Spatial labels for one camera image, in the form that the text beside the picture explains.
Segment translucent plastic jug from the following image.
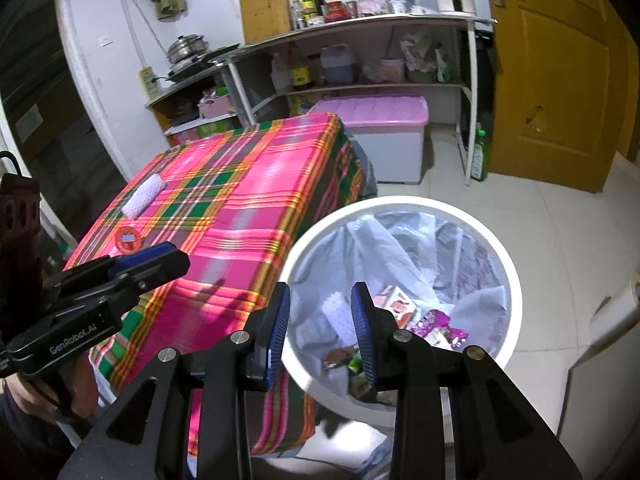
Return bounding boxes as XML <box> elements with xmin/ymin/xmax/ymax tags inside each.
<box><xmin>320</xmin><ymin>44</ymin><xmax>358</xmax><ymax>85</ymax></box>

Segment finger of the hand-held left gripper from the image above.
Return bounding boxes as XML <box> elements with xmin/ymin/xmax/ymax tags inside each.
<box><xmin>60</xmin><ymin>241</ymin><xmax>176</xmax><ymax>283</ymax></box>
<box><xmin>47</xmin><ymin>249</ymin><xmax>192</xmax><ymax>331</ymax></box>

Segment white appliance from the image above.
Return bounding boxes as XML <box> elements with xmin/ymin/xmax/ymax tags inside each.
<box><xmin>557</xmin><ymin>270</ymin><xmax>640</xmax><ymax>480</ymax></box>

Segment green plastic bottle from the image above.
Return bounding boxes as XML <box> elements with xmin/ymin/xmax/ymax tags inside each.
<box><xmin>470</xmin><ymin>129</ymin><xmax>489</xmax><ymax>182</ymax></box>

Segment metal shelf rack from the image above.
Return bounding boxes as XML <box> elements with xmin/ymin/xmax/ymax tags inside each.
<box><xmin>207</xmin><ymin>12</ymin><xmax>498</xmax><ymax>186</ymax></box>

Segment small white bucket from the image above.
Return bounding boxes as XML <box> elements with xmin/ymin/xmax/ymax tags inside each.
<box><xmin>380</xmin><ymin>57</ymin><xmax>406</xmax><ymax>82</ymax></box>

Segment red round jelly cup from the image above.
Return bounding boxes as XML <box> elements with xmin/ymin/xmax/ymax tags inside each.
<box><xmin>114</xmin><ymin>226</ymin><xmax>145</xmax><ymax>253</ymax></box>

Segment short white foam fruit net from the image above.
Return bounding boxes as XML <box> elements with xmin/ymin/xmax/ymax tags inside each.
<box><xmin>122</xmin><ymin>175</ymin><xmax>167</xmax><ymax>220</ymax></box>

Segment purple snack wrapper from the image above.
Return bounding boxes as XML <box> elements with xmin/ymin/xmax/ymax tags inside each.
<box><xmin>407</xmin><ymin>309</ymin><xmax>468</xmax><ymax>351</ymax></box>

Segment white plastic bin liner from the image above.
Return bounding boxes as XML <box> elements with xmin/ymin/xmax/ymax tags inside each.
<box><xmin>290</xmin><ymin>210</ymin><xmax>508</xmax><ymax>403</ymax></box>

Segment crumpled plastic bags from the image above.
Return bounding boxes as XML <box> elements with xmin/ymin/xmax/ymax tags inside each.
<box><xmin>400</xmin><ymin>30</ymin><xmax>437</xmax><ymax>83</ymax></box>

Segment person's left hand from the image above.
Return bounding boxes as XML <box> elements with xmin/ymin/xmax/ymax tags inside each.
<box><xmin>2</xmin><ymin>356</ymin><xmax>102</xmax><ymax>415</ymax></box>

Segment pink plastic basket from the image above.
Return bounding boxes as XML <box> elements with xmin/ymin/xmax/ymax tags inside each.
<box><xmin>198</xmin><ymin>91</ymin><xmax>236</xmax><ymax>120</ymax></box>

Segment steel steamer pot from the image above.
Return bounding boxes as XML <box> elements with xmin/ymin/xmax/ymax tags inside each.
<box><xmin>166</xmin><ymin>34</ymin><xmax>207</xmax><ymax>63</ymax></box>

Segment small white cabinet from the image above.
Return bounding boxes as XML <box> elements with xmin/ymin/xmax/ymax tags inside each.
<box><xmin>145</xmin><ymin>67</ymin><xmax>241</xmax><ymax>148</ymax></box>

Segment long white foam fruit net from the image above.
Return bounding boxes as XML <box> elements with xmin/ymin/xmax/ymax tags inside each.
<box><xmin>322</xmin><ymin>291</ymin><xmax>358</xmax><ymax>343</ymax></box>

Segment white plastic bottle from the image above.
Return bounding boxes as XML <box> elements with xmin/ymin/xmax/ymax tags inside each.
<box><xmin>271</xmin><ymin>52</ymin><xmax>292</xmax><ymax>93</ymax></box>

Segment pink plaid tablecloth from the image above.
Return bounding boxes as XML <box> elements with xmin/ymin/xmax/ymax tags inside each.
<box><xmin>62</xmin><ymin>112</ymin><xmax>378</xmax><ymax>458</ymax></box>

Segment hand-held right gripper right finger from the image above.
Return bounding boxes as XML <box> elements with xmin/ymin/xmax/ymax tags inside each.
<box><xmin>350</xmin><ymin>282</ymin><xmax>583</xmax><ymax>480</ymax></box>

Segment yellow label bottle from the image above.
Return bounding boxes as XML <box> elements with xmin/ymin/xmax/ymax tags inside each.
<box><xmin>290</xmin><ymin>55</ymin><xmax>312</xmax><ymax>92</ymax></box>

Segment pale power strip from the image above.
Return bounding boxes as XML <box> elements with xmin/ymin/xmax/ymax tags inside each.
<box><xmin>139</xmin><ymin>66</ymin><xmax>163</xmax><ymax>98</ymax></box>

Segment white round trash bin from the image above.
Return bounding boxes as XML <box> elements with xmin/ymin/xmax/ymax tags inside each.
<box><xmin>277</xmin><ymin>195</ymin><xmax>526</xmax><ymax>431</ymax></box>

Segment black induction cooker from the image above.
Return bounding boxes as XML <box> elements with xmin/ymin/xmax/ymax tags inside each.
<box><xmin>165</xmin><ymin>45</ymin><xmax>241</xmax><ymax>84</ymax></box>

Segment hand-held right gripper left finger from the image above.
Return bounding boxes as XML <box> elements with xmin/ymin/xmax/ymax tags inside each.
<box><xmin>57</xmin><ymin>282</ymin><xmax>292</xmax><ymax>480</ymax></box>

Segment yellow wooden door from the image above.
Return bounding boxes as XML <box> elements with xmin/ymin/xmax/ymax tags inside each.
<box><xmin>480</xmin><ymin>0</ymin><xmax>626</xmax><ymax>195</ymax></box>

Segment wooden cutting board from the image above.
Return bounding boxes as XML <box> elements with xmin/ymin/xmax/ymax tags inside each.
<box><xmin>238</xmin><ymin>0</ymin><xmax>292</xmax><ymax>45</ymax></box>

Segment pink lid storage box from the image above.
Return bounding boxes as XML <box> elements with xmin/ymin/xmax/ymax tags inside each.
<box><xmin>310</xmin><ymin>94</ymin><xmax>431</xmax><ymax>184</ymax></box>

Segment power strip cable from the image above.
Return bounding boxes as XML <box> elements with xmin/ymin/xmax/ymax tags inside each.
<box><xmin>119</xmin><ymin>0</ymin><xmax>168</xmax><ymax>68</ymax></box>

